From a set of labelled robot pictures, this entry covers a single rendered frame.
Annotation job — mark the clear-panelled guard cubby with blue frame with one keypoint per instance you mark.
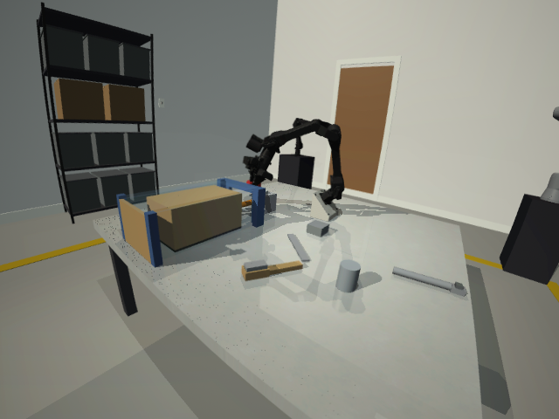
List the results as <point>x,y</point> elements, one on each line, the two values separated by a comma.
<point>162,223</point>

